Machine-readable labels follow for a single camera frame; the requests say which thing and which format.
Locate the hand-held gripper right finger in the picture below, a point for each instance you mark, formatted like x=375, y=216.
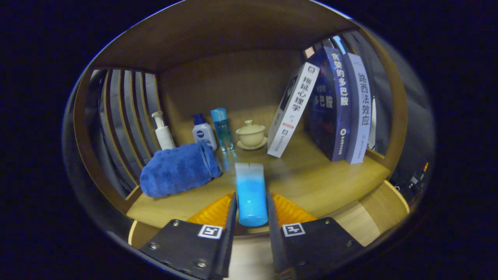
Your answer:
x=315, y=245

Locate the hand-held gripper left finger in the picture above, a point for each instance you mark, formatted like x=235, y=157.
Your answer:
x=190, y=245

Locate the blue squeeze tube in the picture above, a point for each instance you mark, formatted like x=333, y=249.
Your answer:
x=251, y=198

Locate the wooden drawer with black knob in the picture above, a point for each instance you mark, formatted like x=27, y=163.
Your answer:
x=383, y=210

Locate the wooden countertop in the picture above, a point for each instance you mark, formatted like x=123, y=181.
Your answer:
x=311, y=182

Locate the wooden cabinet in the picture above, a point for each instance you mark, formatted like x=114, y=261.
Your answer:
x=218, y=35

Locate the blue rolled towel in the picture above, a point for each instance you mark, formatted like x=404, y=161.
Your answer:
x=175, y=171

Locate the white bottle with blue cap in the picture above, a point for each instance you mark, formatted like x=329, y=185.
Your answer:
x=204, y=134

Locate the white pump bottle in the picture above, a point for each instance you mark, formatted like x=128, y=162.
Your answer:
x=164, y=136

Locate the clear blue bottle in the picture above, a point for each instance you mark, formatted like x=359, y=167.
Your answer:
x=223, y=130

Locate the black and orange device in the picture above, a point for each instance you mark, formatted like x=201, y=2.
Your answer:
x=414, y=179

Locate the beige lidded teacup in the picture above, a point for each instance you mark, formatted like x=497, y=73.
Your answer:
x=251, y=135

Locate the dark blue book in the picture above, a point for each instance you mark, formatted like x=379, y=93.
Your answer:
x=330, y=116

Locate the white book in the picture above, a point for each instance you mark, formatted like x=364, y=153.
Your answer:
x=291, y=112

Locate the light purple book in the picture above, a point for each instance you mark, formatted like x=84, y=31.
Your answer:
x=360, y=116

